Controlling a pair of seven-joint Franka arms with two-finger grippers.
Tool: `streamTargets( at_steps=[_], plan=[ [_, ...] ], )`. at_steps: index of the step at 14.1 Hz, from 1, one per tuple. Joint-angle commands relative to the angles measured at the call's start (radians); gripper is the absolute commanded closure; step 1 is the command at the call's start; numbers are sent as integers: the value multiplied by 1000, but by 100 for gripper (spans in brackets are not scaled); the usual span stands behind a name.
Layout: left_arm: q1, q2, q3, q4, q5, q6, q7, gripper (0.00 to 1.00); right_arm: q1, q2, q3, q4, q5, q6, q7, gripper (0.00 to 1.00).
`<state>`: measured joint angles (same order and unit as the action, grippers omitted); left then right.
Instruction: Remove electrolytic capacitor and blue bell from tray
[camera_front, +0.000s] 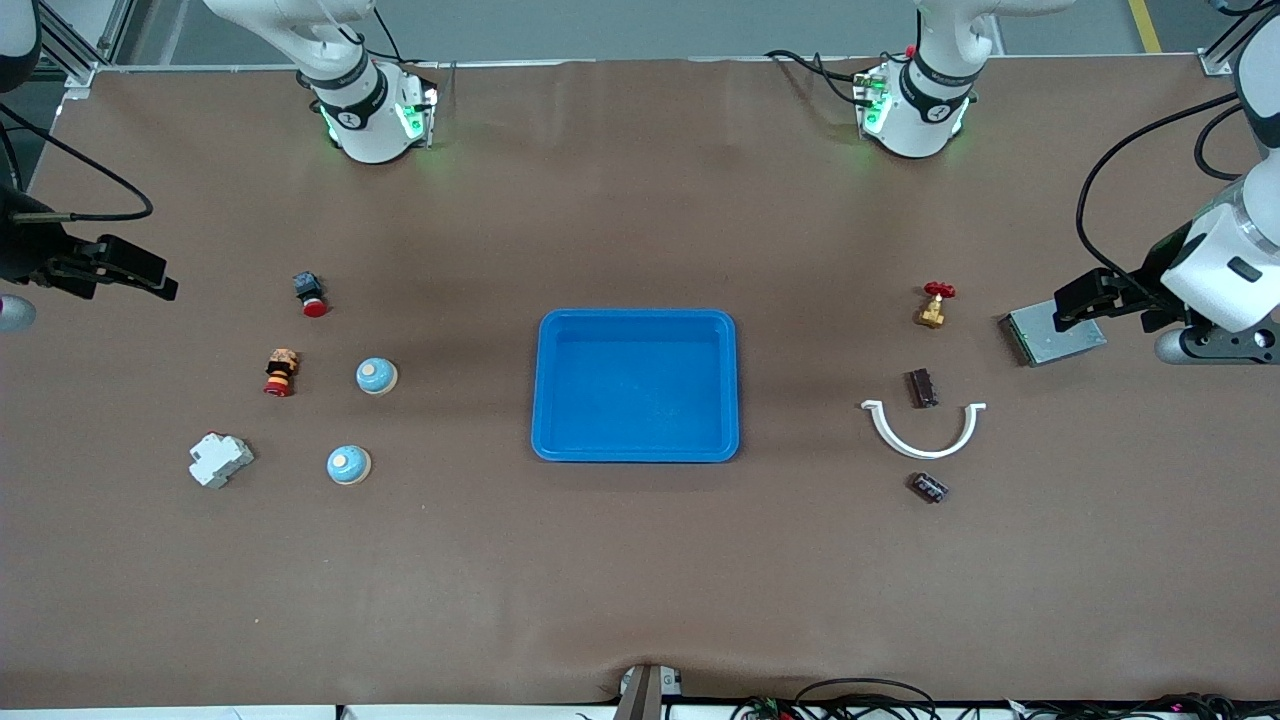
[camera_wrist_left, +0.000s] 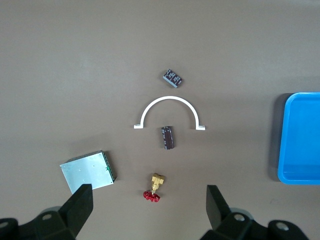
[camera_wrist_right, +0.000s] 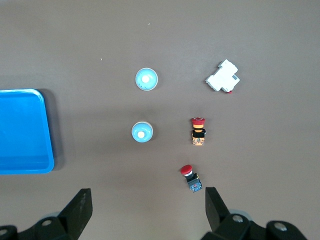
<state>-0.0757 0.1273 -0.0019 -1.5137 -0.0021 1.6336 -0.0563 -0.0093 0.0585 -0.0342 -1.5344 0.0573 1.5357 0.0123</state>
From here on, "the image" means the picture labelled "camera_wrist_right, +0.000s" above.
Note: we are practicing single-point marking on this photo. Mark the red yellow emergency stop button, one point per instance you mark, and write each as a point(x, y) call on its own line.
point(198, 132)

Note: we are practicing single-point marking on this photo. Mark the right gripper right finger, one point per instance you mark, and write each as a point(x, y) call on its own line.
point(237, 228)

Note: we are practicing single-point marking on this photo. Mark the blue call bell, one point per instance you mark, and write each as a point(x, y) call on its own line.
point(142, 132)
point(146, 79)

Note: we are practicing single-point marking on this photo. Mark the white circuit breaker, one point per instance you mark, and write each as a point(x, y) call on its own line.
point(223, 77)

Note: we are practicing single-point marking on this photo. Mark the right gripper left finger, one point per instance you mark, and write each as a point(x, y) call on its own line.
point(62, 225)

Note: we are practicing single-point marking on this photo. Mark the blue plastic tray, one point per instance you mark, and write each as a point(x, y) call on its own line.
point(22, 130)

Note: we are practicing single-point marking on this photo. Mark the brown table cover mat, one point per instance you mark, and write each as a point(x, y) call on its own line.
point(100, 37)

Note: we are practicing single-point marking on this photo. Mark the red push button switch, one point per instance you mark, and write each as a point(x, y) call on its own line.
point(191, 178)

